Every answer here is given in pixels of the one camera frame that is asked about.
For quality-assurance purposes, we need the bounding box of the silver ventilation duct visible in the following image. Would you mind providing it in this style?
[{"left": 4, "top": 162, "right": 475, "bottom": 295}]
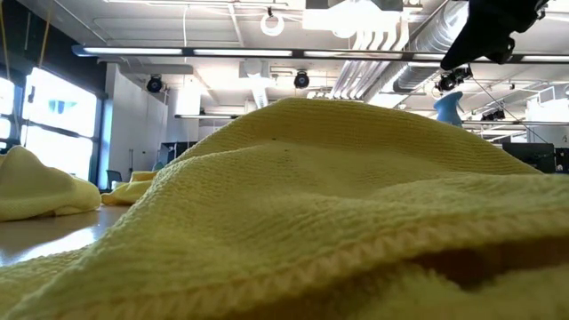
[{"left": 393, "top": 0, "right": 472, "bottom": 93}]

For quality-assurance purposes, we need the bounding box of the light blue Febreze spray bottle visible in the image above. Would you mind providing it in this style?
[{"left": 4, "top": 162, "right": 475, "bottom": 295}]
[{"left": 433, "top": 91, "right": 465, "bottom": 128}]

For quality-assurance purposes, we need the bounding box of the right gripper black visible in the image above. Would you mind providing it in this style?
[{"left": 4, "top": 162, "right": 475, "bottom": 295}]
[{"left": 440, "top": 0, "right": 550, "bottom": 70}]

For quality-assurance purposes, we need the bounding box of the long overhead light bar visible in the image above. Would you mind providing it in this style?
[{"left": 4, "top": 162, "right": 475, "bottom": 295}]
[{"left": 72, "top": 44, "right": 569, "bottom": 64}]

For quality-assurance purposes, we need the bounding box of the yellow microfiber towel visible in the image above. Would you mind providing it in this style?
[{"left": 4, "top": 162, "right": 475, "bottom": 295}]
[
  {"left": 0, "top": 97, "right": 569, "bottom": 320},
  {"left": 0, "top": 145, "right": 102, "bottom": 222},
  {"left": 100, "top": 170, "right": 159, "bottom": 206}
]

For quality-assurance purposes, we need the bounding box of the black spotlight cluster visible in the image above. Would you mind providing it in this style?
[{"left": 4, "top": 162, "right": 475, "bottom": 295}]
[{"left": 434, "top": 65, "right": 474, "bottom": 93}]

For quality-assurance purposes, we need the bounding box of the white coiled cable ring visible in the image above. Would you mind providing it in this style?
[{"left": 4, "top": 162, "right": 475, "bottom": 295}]
[{"left": 260, "top": 12, "right": 285, "bottom": 37}]

